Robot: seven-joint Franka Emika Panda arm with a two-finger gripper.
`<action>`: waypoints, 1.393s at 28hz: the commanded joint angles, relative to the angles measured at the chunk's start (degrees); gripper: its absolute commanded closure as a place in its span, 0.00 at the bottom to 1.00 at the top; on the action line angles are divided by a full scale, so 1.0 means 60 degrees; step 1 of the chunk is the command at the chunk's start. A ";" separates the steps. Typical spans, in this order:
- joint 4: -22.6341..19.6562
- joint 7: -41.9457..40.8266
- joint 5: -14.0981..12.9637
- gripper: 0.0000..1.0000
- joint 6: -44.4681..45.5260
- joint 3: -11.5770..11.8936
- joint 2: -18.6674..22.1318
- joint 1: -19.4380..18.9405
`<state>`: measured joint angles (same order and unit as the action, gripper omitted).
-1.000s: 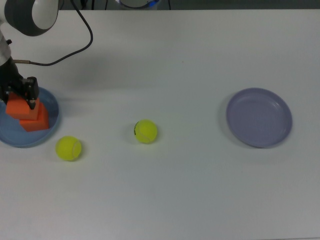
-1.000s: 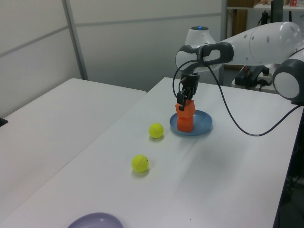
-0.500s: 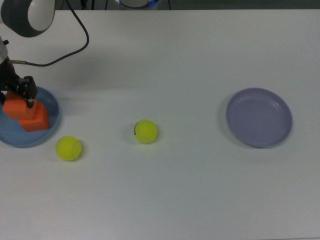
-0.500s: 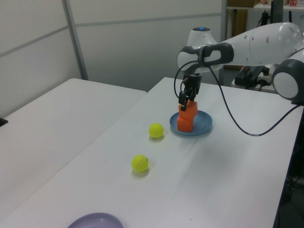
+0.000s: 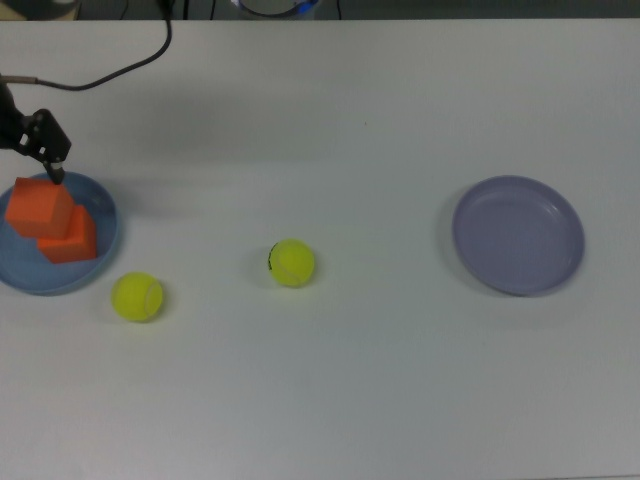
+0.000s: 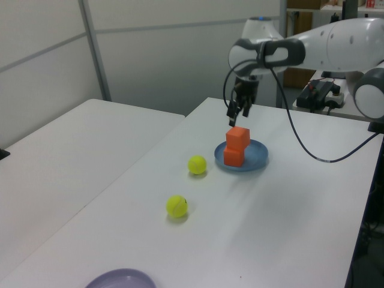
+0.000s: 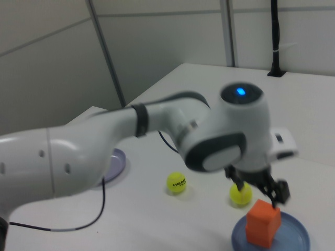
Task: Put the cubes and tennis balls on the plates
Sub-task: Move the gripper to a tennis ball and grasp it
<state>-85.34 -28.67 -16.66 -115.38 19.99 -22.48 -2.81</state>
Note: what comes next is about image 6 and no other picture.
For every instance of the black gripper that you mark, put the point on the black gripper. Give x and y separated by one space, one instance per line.
247 88

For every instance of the orange cube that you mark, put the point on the orange cube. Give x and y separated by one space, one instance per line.
233 157
238 138

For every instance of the plain yellow tennis ball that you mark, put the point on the plain yellow tennis ball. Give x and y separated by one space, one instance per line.
197 164

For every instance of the tennis ball with black print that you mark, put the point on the tennis ball with black print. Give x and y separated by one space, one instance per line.
177 206

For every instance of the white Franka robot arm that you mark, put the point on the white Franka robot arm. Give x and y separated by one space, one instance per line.
330 45

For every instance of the blue plate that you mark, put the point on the blue plate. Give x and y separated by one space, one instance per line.
255 153

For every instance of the brown cardboard box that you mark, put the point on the brown cardboard box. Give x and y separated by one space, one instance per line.
302 23
304 3
300 78

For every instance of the black electronics box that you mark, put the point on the black electronics box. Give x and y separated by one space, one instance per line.
312 96

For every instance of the grey emergency stop button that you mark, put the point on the grey emergency stop button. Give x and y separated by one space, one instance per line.
335 97

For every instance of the purple plate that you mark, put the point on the purple plate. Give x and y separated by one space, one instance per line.
120 277

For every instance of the black clamp base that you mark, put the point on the black clamp base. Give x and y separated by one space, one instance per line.
3 153

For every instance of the grey partition post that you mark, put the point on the grey partition post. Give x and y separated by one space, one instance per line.
283 18
96 45

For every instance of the black stand post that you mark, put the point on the black stand post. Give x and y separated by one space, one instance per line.
376 126

